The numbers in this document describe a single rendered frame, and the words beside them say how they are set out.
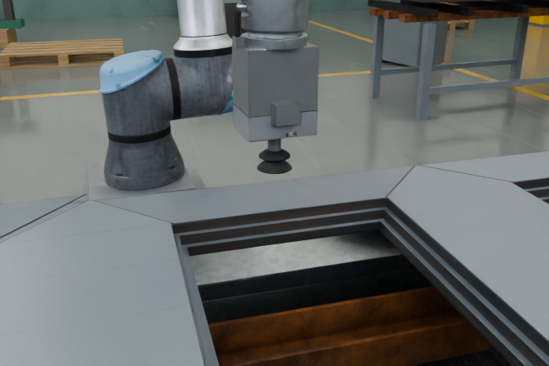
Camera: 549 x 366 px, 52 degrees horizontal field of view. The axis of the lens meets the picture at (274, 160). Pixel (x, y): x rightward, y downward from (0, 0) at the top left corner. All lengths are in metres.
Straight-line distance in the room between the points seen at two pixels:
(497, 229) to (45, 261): 0.48
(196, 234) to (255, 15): 0.25
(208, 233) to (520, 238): 0.34
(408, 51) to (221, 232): 5.30
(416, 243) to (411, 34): 5.24
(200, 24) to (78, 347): 0.68
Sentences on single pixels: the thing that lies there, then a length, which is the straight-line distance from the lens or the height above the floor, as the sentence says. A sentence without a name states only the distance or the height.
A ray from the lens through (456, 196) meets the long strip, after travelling 0.74.
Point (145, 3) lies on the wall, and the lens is 10.38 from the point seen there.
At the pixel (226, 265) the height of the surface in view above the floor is 0.68.
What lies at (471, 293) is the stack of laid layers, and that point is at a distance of 0.58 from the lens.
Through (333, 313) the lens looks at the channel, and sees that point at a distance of 0.74.
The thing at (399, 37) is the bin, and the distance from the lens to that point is 5.96.
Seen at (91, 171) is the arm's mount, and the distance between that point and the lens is 1.18.
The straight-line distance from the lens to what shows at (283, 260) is 0.91.
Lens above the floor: 1.14
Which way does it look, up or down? 21 degrees down
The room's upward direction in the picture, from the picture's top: straight up
